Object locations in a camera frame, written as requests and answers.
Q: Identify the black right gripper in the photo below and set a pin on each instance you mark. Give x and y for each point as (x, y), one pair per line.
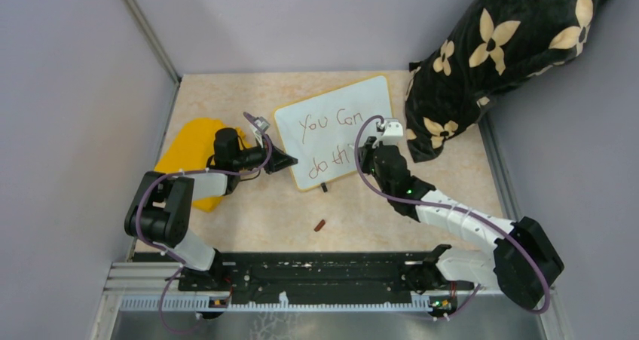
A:
(365, 152)

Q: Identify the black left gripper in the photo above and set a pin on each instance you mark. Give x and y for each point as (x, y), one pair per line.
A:
(278, 160)

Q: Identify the yellow framed whiteboard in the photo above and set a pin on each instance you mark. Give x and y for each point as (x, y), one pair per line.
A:
(321, 131)

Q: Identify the brown marker cap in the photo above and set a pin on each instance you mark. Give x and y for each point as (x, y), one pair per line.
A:
(319, 225)

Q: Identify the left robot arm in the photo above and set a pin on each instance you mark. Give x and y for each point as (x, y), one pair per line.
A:
(159, 214)

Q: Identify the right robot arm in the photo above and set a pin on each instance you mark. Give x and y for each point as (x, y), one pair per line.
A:
(469, 223)

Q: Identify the yellow cloth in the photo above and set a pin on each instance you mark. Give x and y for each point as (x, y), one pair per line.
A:
(192, 146)

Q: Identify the black floral pillow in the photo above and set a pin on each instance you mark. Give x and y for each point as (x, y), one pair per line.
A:
(495, 47)

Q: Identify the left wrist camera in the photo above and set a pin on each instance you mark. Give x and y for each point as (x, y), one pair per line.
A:
(260, 125)

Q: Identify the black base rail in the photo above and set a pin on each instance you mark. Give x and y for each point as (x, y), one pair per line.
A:
(433, 283)

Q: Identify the aluminium corner post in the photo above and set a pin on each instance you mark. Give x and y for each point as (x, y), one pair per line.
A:
(152, 40)

